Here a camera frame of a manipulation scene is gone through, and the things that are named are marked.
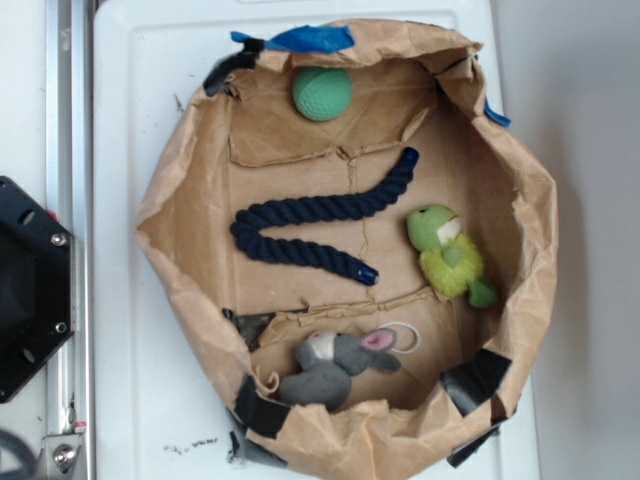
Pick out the green dimpled rubber ball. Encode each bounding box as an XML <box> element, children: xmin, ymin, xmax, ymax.
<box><xmin>292</xmin><ymin>67</ymin><xmax>353</xmax><ymax>122</ymax></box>

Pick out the brown paper-lined box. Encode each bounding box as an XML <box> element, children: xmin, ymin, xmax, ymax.
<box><xmin>136</xmin><ymin>19</ymin><xmax>558</xmax><ymax>479</ymax></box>

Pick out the grey plush bunny toy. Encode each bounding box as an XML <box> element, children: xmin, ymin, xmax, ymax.
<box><xmin>278</xmin><ymin>322</ymin><xmax>422</xmax><ymax>411</ymax></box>

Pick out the green plush bird toy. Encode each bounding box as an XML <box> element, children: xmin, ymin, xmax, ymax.
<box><xmin>406</xmin><ymin>204</ymin><xmax>498</xmax><ymax>309</ymax></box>

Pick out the white plastic board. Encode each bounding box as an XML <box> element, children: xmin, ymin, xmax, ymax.
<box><xmin>91</xmin><ymin>0</ymin><xmax>543</xmax><ymax>480</ymax></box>

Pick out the dark blue twisted rope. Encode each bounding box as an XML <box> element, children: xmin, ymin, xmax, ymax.
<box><xmin>229</xmin><ymin>146</ymin><xmax>420</xmax><ymax>287</ymax></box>

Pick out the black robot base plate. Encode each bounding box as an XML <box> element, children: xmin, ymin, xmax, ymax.
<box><xmin>1</xmin><ymin>176</ymin><xmax>74</xmax><ymax>404</ymax></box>

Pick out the aluminium frame rail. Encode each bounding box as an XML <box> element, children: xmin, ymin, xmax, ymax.
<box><xmin>44</xmin><ymin>1</ymin><xmax>96</xmax><ymax>479</ymax></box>

